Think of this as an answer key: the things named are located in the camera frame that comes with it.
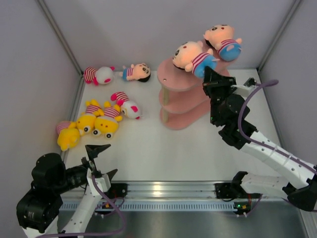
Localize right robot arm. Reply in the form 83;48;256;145
203;67;317;212

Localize yellow plush right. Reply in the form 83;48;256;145
92;101;123;139

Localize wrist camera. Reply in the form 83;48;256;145
87;171;111;197
231;77;257;98

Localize pink three-tier shelf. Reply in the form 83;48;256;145
157;38;240;130

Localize white pink plush glasses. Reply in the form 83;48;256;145
110;91;142;119

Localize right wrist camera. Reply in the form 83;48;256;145
231;77;257;98

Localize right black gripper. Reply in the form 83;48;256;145
203;67;238;125

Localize yellow plush left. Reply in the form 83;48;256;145
76;99;104;136

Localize small boy plush doll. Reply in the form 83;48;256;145
119;63;151;82

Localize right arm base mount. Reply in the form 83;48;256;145
215;171;260;201

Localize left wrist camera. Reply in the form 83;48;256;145
87;171;111;197

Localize white slotted cable duct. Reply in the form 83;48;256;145
59;200;238;211

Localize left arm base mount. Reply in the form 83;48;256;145
105;183;128;199

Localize large boy plush doll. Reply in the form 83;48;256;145
203;24;242;61

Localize aluminium mounting rail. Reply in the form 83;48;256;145
61;180;309;199

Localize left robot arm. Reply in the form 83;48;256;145
16;144;117;238

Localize yellow plush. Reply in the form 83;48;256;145
76;99;104;136
92;101;123;139

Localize white pink plush far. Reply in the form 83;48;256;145
83;66;115;86

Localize yellow plush corner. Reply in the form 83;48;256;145
56;121;81;151

